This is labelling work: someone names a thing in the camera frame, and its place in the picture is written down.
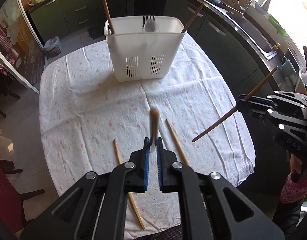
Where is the red chair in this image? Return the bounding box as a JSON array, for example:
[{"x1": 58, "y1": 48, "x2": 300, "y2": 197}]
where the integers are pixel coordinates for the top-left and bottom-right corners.
[{"x1": 0, "y1": 166, "x2": 45, "y2": 233}]

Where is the dark wooden chair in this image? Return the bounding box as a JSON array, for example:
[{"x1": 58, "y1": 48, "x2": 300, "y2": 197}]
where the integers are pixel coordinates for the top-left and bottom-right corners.
[{"x1": 0, "y1": 65, "x2": 21, "y2": 128}]

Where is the black fork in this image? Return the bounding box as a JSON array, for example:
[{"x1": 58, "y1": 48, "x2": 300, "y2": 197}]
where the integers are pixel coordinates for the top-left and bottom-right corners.
[{"x1": 143, "y1": 14, "x2": 155, "y2": 27}]

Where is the dark floor mat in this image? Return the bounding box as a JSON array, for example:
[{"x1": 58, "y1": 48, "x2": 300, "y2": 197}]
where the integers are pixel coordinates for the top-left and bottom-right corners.
[{"x1": 87, "y1": 26, "x2": 105, "y2": 40}]

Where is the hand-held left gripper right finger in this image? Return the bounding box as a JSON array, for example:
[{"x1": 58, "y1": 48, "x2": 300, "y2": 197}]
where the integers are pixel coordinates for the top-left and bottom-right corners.
[{"x1": 156, "y1": 137, "x2": 286, "y2": 240}]

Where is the printed sliding glass door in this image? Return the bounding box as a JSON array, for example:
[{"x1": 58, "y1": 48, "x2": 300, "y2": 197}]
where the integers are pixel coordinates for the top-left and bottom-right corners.
[{"x1": 0, "y1": 0, "x2": 47, "y2": 95}]

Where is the person's leg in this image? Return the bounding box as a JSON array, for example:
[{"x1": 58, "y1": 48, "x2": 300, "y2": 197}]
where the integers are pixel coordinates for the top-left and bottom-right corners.
[{"x1": 272, "y1": 201, "x2": 302, "y2": 240}]

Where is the floral white tablecloth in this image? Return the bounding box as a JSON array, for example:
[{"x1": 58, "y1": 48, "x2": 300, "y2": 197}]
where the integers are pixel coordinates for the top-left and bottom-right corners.
[{"x1": 39, "y1": 34, "x2": 256, "y2": 233}]

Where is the green mug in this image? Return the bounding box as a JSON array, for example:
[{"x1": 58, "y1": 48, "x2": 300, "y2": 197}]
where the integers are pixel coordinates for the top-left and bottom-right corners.
[{"x1": 281, "y1": 56, "x2": 300, "y2": 79}]

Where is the person's right hand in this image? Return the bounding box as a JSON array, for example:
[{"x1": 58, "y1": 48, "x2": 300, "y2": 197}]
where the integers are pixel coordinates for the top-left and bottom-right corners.
[{"x1": 290, "y1": 154, "x2": 306, "y2": 177}]

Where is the green drawer base cabinet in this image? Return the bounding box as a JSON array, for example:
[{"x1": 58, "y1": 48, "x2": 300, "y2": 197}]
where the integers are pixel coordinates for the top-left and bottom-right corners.
[{"x1": 28, "y1": 0, "x2": 129, "y2": 43}]

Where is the wooden chopstick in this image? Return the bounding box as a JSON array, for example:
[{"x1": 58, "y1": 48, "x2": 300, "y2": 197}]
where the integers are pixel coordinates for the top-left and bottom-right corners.
[
  {"x1": 149, "y1": 107, "x2": 159, "y2": 153},
  {"x1": 113, "y1": 139, "x2": 146, "y2": 230},
  {"x1": 165, "y1": 119, "x2": 190, "y2": 167},
  {"x1": 181, "y1": 3, "x2": 204, "y2": 33},
  {"x1": 102, "y1": 0, "x2": 116, "y2": 35},
  {"x1": 192, "y1": 66, "x2": 278, "y2": 143}
]

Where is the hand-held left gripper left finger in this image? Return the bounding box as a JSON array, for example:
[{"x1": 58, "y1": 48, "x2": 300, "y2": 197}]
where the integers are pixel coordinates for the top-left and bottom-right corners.
[{"x1": 20, "y1": 137, "x2": 152, "y2": 240}]

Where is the stainless steel sink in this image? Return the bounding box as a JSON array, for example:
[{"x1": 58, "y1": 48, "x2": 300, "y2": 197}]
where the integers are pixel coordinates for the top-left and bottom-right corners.
[{"x1": 228, "y1": 5, "x2": 280, "y2": 60}]

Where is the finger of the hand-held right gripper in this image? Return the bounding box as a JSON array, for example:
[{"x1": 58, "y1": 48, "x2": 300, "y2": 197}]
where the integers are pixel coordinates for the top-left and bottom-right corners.
[
  {"x1": 237, "y1": 91, "x2": 307, "y2": 108},
  {"x1": 237, "y1": 102, "x2": 307, "y2": 140}
]

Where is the blue trash bin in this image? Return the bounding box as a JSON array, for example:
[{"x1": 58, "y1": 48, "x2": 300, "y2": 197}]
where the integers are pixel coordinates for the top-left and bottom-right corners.
[{"x1": 44, "y1": 36, "x2": 62, "y2": 55}]

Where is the white plastic spoon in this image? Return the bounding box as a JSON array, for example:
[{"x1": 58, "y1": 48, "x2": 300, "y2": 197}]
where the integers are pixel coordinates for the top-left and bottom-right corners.
[{"x1": 143, "y1": 19, "x2": 160, "y2": 32}]

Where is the black granite countertop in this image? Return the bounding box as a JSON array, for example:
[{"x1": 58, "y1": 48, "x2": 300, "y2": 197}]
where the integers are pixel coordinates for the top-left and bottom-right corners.
[{"x1": 27, "y1": 0, "x2": 307, "y2": 90}]

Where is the white plastic utensil basket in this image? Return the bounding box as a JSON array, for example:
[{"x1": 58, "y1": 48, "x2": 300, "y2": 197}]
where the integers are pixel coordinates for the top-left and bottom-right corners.
[{"x1": 104, "y1": 16, "x2": 185, "y2": 82}]

